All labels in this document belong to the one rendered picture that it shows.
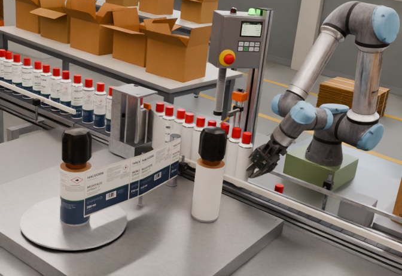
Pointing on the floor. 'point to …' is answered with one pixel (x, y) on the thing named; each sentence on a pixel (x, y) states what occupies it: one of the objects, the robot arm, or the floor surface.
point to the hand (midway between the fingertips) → (252, 174)
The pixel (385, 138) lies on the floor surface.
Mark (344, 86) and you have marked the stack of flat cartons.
